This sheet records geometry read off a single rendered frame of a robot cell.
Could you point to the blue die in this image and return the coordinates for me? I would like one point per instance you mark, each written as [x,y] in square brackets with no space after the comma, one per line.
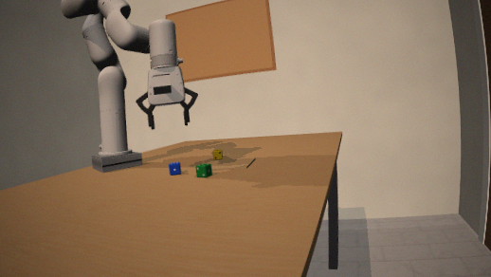
[175,168]

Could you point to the yellow die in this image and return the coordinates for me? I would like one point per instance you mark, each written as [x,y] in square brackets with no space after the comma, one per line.
[217,154]

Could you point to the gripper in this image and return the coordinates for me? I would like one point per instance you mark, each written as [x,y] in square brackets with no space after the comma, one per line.
[176,97]

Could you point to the green die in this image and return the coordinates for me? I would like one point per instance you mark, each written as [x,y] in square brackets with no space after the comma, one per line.
[203,170]

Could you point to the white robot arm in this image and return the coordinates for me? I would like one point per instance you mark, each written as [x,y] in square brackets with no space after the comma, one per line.
[158,39]

